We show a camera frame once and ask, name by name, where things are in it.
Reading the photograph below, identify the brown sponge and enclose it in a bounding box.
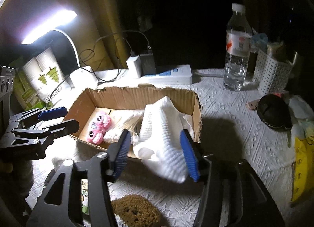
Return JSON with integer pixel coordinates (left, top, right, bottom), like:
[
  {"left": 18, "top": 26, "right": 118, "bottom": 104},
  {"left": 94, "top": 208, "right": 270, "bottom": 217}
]
[{"left": 111, "top": 195, "right": 161, "bottom": 226}]

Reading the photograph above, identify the open cardboard box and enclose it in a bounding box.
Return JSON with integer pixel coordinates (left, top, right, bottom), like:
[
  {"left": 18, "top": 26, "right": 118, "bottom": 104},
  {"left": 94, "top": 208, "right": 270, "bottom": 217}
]
[{"left": 64, "top": 87, "right": 202, "bottom": 151}]

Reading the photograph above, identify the green tissue package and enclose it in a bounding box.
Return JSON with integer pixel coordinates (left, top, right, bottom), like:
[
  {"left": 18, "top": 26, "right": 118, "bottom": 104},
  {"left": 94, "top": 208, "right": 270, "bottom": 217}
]
[{"left": 10, "top": 56, "right": 53, "bottom": 111}]

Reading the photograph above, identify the yellow packet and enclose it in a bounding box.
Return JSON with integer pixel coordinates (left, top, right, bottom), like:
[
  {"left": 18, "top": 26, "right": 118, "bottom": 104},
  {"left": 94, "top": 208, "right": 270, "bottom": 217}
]
[{"left": 292, "top": 136, "right": 313, "bottom": 203}]

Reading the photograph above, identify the grey charger adapter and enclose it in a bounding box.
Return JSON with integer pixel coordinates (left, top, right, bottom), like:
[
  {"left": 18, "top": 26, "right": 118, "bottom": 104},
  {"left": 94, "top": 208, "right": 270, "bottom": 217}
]
[{"left": 140, "top": 50, "right": 156, "bottom": 75}]

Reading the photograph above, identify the clear plastic water bottle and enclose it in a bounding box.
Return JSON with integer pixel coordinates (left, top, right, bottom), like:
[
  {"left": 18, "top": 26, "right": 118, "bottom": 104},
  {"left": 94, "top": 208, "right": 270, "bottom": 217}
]
[{"left": 224, "top": 3, "right": 252, "bottom": 91}]

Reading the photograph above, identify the yellow curtain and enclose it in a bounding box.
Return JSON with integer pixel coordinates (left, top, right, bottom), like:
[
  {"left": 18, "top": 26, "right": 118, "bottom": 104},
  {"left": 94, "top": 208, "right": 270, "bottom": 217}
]
[{"left": 1, "top": 0, "right": 128, "bottom": 70}]

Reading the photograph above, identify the pink plush toy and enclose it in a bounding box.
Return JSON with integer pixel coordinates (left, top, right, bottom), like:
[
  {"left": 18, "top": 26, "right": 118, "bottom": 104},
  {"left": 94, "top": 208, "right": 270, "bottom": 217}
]
[{"left": 86, "top": 112, "right": 112, "bottom": 145}]

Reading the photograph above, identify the white desk lamp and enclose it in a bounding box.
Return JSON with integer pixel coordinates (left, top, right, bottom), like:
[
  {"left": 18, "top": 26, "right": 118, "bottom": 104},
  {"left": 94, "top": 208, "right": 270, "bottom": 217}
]
[{"left": 20, "top": 8, "right": 99, "bottom": 90}]

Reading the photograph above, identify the white charger adapter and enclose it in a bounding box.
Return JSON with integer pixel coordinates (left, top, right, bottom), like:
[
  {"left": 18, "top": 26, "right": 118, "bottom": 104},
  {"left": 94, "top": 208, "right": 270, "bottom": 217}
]
[{"left": 126, "top": 55, "right": 142, "bottom": 79}]

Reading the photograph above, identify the black charger cable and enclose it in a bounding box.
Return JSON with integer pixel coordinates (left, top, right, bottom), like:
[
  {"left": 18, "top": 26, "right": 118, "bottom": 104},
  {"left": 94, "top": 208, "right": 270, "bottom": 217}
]
[{"left": 79, "top": 29, "right": 151, "bottom": 85}]

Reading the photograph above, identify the white knitted cloth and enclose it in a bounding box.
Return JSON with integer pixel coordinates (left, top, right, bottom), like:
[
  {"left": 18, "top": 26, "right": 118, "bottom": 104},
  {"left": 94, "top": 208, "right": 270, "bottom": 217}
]
[{"left": 133, "top": 96, "right": 195, "bottom": 183}]

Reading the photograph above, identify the white textured tablecloth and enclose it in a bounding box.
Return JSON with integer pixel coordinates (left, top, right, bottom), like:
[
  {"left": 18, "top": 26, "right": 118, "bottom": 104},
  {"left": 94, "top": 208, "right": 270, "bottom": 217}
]
[{"left": 26, "top": 66, "right": 299, "bottom": 227}]

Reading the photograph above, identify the black round case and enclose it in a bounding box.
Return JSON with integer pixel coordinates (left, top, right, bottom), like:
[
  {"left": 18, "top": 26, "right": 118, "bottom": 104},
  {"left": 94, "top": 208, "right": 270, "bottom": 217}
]
[{"left": 256, "top": 94, "right": 292, "bottom": 130}]

